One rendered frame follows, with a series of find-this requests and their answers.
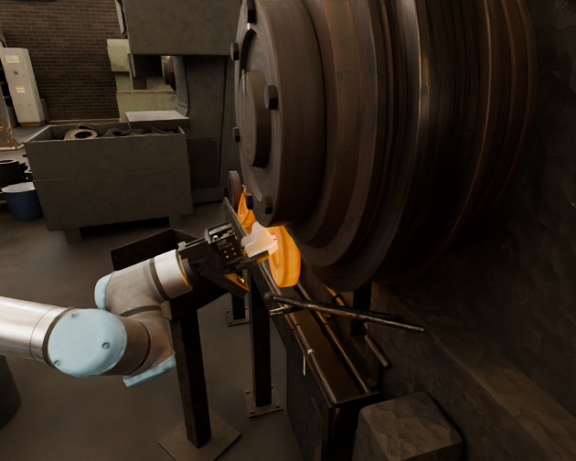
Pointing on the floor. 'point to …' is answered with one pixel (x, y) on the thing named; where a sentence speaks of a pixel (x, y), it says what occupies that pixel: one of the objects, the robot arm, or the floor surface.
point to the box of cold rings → (109, 176)
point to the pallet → (9, 175)
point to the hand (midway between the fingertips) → (281, 241)
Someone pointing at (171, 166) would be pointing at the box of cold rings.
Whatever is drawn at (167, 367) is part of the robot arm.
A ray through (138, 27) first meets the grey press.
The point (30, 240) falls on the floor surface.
